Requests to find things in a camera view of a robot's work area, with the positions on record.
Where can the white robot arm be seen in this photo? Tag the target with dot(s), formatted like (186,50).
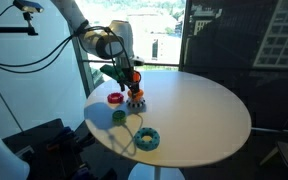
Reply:
(100,36)

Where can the metal window railing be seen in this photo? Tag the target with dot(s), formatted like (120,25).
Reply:
(157,64)

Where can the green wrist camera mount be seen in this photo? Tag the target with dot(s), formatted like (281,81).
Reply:
(110,71)

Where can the blue and orange bar clamp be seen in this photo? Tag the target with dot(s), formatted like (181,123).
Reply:
(80,173)
(60,138)

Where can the black camera stand boom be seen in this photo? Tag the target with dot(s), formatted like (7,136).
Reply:
(7,29)

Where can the white rounded machine cover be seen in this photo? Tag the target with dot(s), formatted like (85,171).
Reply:
(0,156)

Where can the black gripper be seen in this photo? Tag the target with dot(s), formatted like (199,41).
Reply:
(125,74)

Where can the black perforated base board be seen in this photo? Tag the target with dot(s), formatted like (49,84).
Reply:
(50,150)

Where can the camera on stand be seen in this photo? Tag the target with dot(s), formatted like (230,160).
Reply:
(28,6)

